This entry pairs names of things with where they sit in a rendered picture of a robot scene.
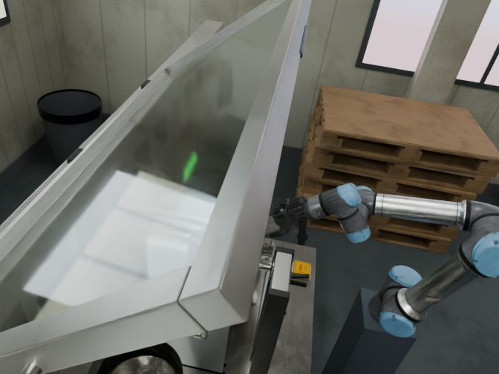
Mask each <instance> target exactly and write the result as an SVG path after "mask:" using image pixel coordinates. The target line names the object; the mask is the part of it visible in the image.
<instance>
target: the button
mask: <svg viewBox="0 0 499 374"><path fill-rule="evenodd" d="M310 265H311V264H310V263H305V262H301V261H297V260H295V262H294V267H293V274H308V275H309V276H310Z"/></svg>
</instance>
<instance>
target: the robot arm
mask: <svg viewBox="0 0 499 374"><path fill-rule="evenodd" d="M284 201H285V202H284ZM282 202H284V203H282ZM279 203H281V204H279ZM332 214H334V215H335V216H336V219H337V220H338V221H339V224H340V226H341V227H342V229H343V231H344V233H345V235H346V236H347V237H348V240H349V241H350V242H351V243H361V242H363V241H365V240H367V239H368V238H369V237H370V235H371V230H370V229H369V226H368V224H367V220H368V215H369V214H371V215H376V216H382V217H392V218H399V219H404V220H415V221H420V222H427V223H437V224H443V225H449V226H457V227H458V228H459V229H460V230H462V231H468V232H471V236H470V237H469V238H468V239H467V240H465V241H464V242H462V243H461V244H460V245H459V246H458V248H457V251H458V253H457V254H456V255H455V256H453V257H452V258H450V259H449V260H447V261H446V262H445V263H444V264H442V265H441V266H439V267H438V268H437V269H435V270H434V271H433V272H431V273H430V274H429V275H427V276H426V277H424V278H423V279H422V278H421V276H420V275H419V274H418V273H417V272H416V271H415V270H413V269H412V268H410V267H407V266H394V267H393V268H392V269H391V271H390V272H389V273H388V276H387V278H386V280H385V282H384V284H383V286H382V288H381V290H380V292H378V293H377V294H375V295H374V296H373V297H372V299H371V300H370V302H369V304H368V309H369V312H370V314H371V316H372V317H373V319H374V320H375V321H376V322H378V323H379V324H380V326H381V327H382V328H383V329H384V330H385V331H386V332H387V333H389V334H391V335H394V336H396V337H401V338H407V337H410V336H412V335H413V334H414V331H415V330H416V327H415V326H416V324H418V323H419V322H421V321H422V320H423V319H425V318H426V316H427V311H428V310H430V309H431V308H432V307H434V306H436V305H437V304H438V303H440V302H441V301H444V300H445V299H447V298H448V297H449V296H451V295H453V294H454V293H455V292H457V291H458V290H460V289H462V288H463V287H464V286H466V285H468V284H469V283H471V282H472V281H474V280H475V279H477V278H479V277H482V278H489V277H491V278H496V277H497V276H499V208H498V207H497V206H493V205H490V204H488V203H482V202H478V201H472V200H464V201H462V202H461V203H457V202H450V201H443V200H430V199H423V198H416V197H404V196H397V195H390V194H377V193H373V192H372V190H371V189H370V188H368V187H366V186H358V187H356V186H355V185H354V184H353V183H348V184H344V185H342V186H337V188H333V189H331V190H329V191H326V192H323V193H321V194H317V195H315V196H313V197H310V198H308V199H306V198H305V196H304V195H303V196H300V197H297V198H295V199H293V200H289V199H288V198H287V199H286V200H282V201H280V202H277V203H275V206H274V211H273V216H272V217H271V216H269V217H268V221H267V229H266V233H265V237H282V236H284V235H286V234H289V233H290V232H292V231H294V230H296V229H297V228H299V233H298V234H297V236H296V237H297V240H298V245H300V246H304V245H305V241H306V240H307V219H309V220H310V221H314V220H319V219H322V218H324V217H327V216H330V215H332ZM280 227H281V228H280Z"/></svg>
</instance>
